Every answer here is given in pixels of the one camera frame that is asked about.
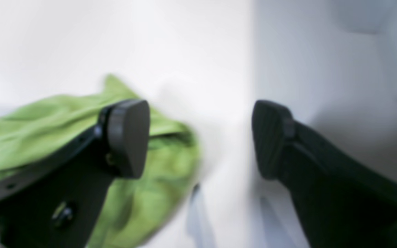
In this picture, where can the green t-shirt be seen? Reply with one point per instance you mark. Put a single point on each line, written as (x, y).
(57, 191)

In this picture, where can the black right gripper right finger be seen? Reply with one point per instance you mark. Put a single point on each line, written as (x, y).
(272, 126)

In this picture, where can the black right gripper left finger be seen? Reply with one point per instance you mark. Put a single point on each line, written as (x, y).
(123, 130)

